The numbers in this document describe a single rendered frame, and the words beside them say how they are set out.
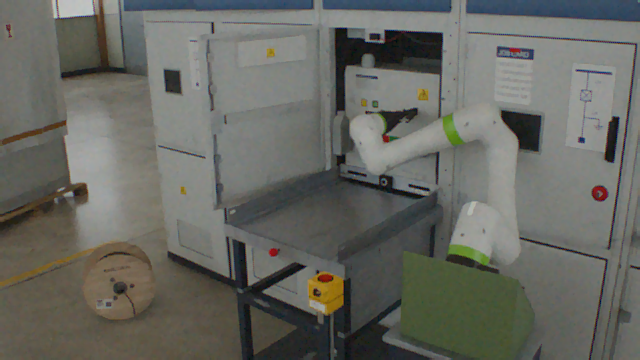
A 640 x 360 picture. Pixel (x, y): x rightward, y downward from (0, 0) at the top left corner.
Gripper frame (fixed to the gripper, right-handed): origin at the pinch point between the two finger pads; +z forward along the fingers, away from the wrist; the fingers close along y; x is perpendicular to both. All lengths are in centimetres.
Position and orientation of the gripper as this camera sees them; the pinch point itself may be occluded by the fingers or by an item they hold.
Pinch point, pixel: (411, 112)
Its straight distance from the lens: 254.7
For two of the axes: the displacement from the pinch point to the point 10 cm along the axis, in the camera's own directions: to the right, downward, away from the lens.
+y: 7.7, 1.8, -6.1
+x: -0.3, -9.5, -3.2
